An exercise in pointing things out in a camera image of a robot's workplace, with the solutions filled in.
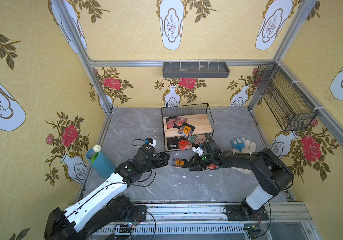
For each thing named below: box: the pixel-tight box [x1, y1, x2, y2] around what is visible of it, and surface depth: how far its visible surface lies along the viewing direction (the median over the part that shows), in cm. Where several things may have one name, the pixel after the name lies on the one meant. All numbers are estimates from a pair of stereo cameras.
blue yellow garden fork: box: [230, 138, 245, 152], surface depth 99 cm
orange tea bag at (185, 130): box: [177, 125, 193, 137], surface depth 88 cm
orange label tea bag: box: [172, 157, 188, 168], surface depth 92 cm
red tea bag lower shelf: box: [178, 139, 193, 151], surface depth 100 cm
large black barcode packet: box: [166, 136, 179, 150], surface depth 101 cm
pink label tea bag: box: [165, 115, 188, 129], surface depth 92 cm
